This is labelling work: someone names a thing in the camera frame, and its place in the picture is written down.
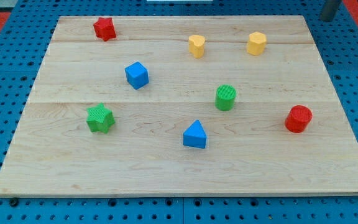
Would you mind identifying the yellow hexagon block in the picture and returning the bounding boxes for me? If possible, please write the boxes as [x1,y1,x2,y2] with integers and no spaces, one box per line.
[247,32,267,56]

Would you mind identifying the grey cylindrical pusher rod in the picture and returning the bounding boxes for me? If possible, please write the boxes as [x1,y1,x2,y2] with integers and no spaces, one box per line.
[319,0,342,22]

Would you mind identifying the red star block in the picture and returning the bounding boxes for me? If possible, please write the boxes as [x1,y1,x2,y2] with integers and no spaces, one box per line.
[93,17,116,41]

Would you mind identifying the yellow heart block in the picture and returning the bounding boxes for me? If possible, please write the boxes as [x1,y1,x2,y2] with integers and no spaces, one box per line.
[188,35,205,58]

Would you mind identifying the green cylinder block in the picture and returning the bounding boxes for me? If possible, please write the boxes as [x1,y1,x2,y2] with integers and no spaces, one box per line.
[214,84,237,111]

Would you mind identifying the wooden board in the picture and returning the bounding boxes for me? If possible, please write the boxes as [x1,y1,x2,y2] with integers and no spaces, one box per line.
[0,16,358,198]

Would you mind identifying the red cylinder block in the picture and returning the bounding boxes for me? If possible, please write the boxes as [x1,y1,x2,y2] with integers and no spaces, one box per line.
[285,105,313,133]

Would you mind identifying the blue triangle block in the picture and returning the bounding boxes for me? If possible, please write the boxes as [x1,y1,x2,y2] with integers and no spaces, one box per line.
[183,119,208,149]

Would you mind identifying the blue cube block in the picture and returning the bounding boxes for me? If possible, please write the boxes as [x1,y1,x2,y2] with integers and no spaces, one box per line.
[124,62,149,90]

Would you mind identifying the green star block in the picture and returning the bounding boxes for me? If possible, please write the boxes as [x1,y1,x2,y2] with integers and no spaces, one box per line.
[86,103,115,134]

